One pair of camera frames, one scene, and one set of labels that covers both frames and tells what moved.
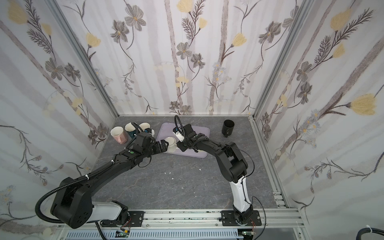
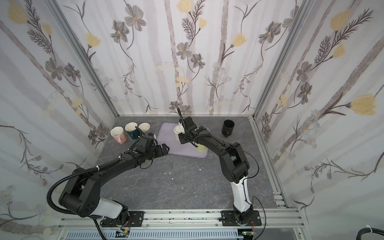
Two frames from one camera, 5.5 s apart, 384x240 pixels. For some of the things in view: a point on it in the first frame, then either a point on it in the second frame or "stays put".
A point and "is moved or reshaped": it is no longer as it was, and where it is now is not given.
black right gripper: (184, 142) to (186, 126)
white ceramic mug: (172, 146) is moved or reshaped
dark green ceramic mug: (131, 129) stays put
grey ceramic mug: (144, 125) stays put
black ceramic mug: (227, 128) stays put
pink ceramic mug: (118, 133) stays put
